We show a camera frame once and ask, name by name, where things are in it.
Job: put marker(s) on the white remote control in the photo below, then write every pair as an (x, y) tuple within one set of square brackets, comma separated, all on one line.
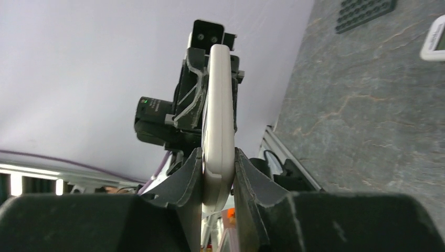
[(218, 132)]

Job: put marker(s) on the dark grey brick baseplate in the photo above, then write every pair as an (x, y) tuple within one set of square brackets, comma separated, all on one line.
[(354, 13)]

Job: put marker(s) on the aluminium frame rail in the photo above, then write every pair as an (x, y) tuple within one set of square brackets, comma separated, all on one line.
[(283, 167)]

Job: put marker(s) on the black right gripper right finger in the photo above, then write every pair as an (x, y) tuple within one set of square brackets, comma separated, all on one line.
[(265, 212)]

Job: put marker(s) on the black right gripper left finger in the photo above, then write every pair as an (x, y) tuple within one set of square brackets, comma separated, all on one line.
[(175, 208)]

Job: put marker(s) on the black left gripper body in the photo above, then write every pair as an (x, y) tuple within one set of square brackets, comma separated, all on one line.
[(189, 101)]

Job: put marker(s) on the white remote with buttons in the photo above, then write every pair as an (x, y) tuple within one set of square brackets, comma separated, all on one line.
[(433, 46)]

